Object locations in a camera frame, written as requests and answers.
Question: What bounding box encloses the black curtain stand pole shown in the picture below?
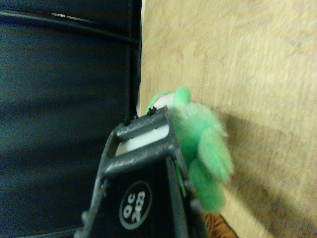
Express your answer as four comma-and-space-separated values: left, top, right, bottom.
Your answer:
0, 11, 141, 47

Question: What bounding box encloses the brown wicker basket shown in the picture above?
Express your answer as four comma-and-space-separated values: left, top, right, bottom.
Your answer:
202, 213, 248, 238

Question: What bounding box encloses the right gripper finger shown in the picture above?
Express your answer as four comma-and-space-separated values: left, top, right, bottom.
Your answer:
74, 105, 209, 238

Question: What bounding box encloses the green plush toy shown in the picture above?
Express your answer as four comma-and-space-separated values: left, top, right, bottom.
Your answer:
145, 86, 235, 214

